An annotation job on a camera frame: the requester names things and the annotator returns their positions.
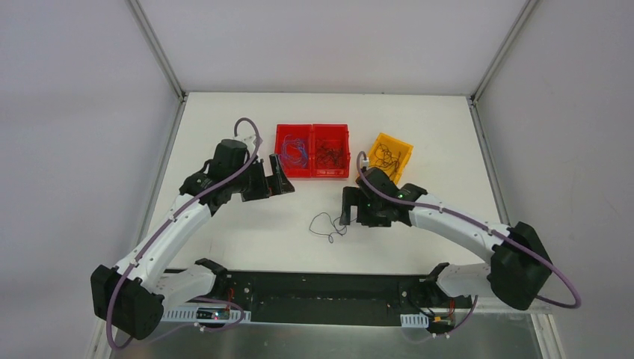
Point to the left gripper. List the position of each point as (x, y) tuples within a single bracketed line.
[(264, 181)]

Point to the red double bin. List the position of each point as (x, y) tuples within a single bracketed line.
[(313, 150)]

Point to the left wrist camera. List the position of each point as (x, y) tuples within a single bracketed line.
[(252, 141)]

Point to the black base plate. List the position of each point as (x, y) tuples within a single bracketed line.
[(328, 299)]

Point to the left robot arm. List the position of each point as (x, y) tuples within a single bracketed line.
[(133, 295)]

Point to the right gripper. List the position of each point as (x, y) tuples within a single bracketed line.
[(358, 207)]

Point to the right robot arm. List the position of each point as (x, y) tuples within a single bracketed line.
[(514, 263)]

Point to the yellow bin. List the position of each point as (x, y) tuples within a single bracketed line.
[(389, 154)]

